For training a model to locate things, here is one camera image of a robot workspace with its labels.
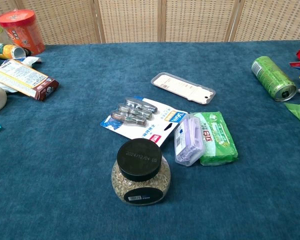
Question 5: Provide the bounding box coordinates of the white flat blister package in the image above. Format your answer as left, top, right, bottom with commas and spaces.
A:
150, 72, 217, 105

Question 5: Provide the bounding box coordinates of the brown and yellow snack box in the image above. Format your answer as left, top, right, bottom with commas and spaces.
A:
0, 59, 60, 102

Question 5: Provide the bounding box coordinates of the purple clear plastic box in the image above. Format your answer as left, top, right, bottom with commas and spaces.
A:
173, 113, 206, 168

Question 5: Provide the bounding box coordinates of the red cylindrical snack canister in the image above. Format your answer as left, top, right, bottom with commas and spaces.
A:
0, 9, 46, 56

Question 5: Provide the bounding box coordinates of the green drink can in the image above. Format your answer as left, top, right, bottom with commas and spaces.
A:
251, 55, 298, 102

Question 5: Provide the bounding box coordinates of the blue tablecloth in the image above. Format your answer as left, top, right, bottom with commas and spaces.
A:
0, 39, 300, 240

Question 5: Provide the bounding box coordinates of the glass jar with black lid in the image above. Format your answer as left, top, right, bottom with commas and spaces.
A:
111, 138, 172, 207

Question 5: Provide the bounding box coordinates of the green wet wipes pack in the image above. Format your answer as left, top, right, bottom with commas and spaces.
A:
192, 111, 239, 167

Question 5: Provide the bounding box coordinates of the wicker folding screen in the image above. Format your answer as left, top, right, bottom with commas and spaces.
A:
0, 0, 300, 45

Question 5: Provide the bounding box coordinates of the yellow drink bottle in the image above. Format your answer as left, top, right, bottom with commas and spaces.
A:
0, 42, 32, 60

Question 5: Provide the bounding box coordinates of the white crumpled plastic wrapper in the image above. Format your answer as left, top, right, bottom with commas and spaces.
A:
13, 56, 43, 68

